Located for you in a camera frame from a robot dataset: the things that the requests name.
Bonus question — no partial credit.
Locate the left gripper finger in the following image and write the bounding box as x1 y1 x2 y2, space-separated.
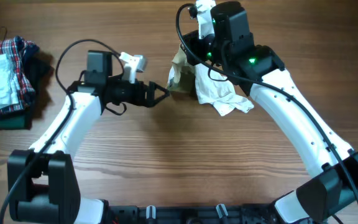
146 93 170 108
149 82 170 95

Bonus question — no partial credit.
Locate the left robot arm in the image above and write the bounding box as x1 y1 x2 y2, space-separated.
7 50 170 223

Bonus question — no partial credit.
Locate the red plaid folded shirt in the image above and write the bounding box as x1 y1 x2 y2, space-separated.
0 36 39 117

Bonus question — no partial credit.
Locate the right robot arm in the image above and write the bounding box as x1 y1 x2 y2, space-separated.
179 1 358 223

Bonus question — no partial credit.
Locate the white and beige garment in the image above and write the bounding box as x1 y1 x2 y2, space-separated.
167 47 254 116

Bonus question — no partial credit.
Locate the dark green folded garment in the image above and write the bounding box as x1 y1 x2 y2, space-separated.
0 57 53 130

